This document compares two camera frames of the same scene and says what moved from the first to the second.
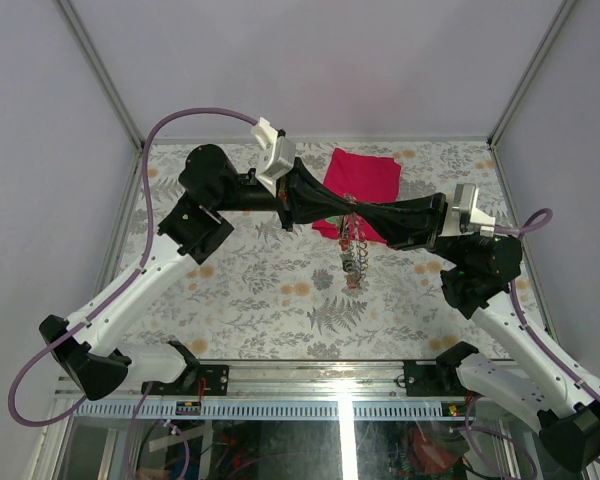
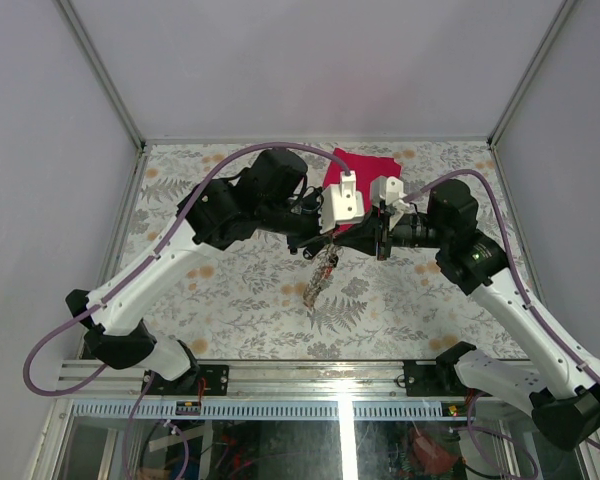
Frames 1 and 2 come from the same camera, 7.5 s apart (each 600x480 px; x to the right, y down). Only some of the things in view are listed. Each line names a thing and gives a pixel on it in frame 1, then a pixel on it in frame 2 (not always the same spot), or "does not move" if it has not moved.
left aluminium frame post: x=101 y=73 does not move
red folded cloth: x=363 y=178 does not move
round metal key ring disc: x=353 y=249 to x=327 y=260
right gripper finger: x=399 y=230 to x=363 y=238
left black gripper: x=300 y=196 to x=312 y=236
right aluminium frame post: x=516 y=97 does not move
